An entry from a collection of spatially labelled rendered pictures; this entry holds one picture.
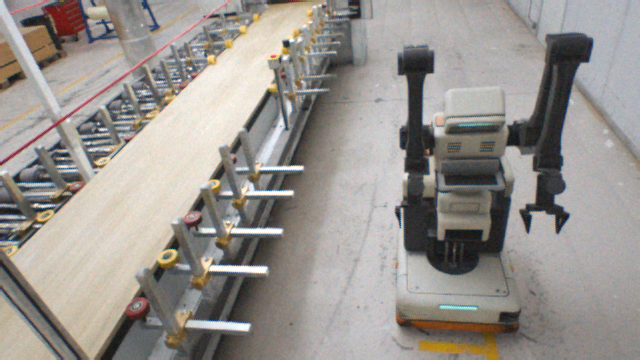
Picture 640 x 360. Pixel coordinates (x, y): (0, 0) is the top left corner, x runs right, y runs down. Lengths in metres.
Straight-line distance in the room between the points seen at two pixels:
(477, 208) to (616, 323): 1.14
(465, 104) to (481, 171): 0.31
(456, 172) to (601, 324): 1.32
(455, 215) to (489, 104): 0.55
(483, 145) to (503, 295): 0.90
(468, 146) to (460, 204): 0.30
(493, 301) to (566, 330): 0.49
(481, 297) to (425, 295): 0.28
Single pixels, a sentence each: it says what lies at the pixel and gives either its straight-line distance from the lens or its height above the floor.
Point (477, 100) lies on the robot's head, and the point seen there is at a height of 1.36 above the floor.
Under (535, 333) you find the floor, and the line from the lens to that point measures 2.59.
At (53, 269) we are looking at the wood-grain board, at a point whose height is 0.90.
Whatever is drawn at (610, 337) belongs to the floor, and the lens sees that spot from 2.70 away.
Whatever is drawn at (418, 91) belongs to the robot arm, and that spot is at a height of 1.50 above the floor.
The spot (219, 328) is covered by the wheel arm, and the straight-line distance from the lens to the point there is 1.62.
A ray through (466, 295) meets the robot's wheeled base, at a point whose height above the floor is 0.28.
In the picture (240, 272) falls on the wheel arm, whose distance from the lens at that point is 1.74.
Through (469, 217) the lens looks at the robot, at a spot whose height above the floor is 0.80.
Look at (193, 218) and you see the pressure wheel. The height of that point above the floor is 0.91.
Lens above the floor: 2.05
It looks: 35 degrees down
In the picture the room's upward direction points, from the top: 9 degrees counter-clockwise
